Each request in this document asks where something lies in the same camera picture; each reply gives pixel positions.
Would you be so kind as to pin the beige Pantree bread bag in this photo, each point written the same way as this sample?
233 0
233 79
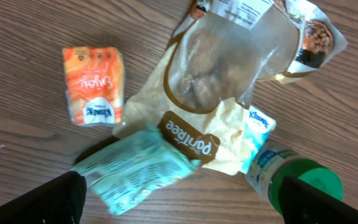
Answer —
201 90

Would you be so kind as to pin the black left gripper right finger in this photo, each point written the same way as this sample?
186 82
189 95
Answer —
302 203

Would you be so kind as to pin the teal wet wipes pack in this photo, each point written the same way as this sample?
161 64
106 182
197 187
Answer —
126 172

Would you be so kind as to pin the green lid jar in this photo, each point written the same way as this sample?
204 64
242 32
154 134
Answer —
274 161

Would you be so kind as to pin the teal Kleenex tissue pack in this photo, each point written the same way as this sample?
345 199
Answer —
257 130

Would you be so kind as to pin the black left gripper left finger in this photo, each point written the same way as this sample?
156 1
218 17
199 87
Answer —
60 200

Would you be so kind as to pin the orange Kleenex tissue pack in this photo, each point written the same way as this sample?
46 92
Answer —
95 85

